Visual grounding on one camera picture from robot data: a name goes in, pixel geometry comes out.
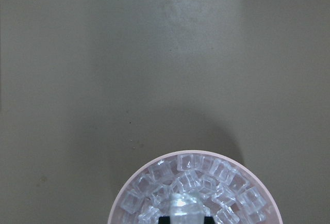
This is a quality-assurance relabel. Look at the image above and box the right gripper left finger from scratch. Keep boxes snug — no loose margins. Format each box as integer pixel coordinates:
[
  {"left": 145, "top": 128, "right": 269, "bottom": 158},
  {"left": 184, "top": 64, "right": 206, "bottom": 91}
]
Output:
[{"left": 158, "top": 216, "right": 171, "bottom": 224}]

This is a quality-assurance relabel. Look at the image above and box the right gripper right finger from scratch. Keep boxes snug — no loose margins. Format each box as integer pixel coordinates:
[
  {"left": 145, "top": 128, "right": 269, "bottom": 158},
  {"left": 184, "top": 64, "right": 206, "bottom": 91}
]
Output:
[{"left": 204, "top": 216, "right": 213, "bottom": 224}]

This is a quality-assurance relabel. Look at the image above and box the clear ice cube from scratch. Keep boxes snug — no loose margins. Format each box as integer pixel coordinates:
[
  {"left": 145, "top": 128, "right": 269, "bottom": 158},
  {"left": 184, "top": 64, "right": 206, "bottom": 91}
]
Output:
[{"left": 169, "top": 193, "right": 205, "bottom": 224}]

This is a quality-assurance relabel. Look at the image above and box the pink bowl of ice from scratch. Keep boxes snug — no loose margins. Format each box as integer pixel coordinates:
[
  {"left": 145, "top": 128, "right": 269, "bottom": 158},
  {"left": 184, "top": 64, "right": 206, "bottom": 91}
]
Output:
[{"left": 108, "top": 150, "right": 283, "bottom": 223}]

